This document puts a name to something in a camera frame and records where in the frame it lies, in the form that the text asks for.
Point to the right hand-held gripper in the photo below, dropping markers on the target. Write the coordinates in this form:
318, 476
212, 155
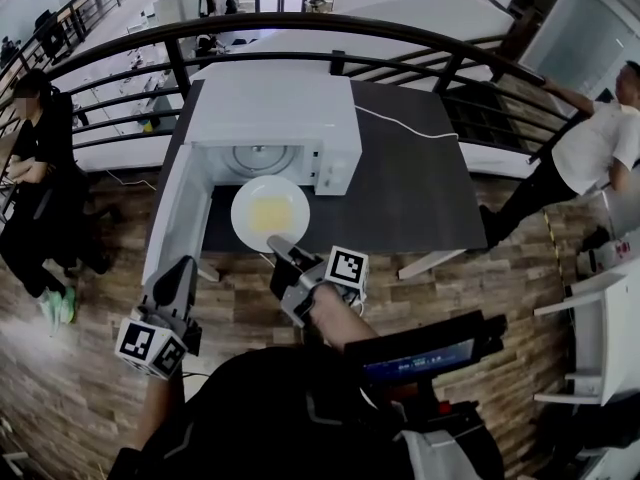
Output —
345, 268

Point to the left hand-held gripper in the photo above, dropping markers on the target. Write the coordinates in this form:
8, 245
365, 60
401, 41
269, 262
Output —
150, 343

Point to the yellow food slice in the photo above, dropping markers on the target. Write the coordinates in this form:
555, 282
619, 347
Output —
270, 213

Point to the white plate of food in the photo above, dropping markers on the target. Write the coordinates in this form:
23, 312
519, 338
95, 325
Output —
245, 218

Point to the white microwave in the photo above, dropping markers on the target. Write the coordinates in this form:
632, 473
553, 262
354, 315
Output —
270, 113

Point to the person's left forearm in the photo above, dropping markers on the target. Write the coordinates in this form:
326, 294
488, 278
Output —
160, 413

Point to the person's right forearm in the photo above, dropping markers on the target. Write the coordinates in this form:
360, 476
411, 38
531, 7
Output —
340, 323

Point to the glass microwave turntable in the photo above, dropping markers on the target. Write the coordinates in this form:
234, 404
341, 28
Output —
265, 158

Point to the person's black clothing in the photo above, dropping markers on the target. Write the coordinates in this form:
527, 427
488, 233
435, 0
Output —
260, 418

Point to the black chest-mounted screen device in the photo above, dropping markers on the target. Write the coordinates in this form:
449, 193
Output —
420, 358

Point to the black metal railing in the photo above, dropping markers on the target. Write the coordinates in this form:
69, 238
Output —
280, 20

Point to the white box with red label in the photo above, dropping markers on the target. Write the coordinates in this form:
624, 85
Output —
605, 258

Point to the white shelf unit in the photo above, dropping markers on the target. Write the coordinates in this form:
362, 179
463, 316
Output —
615, 328

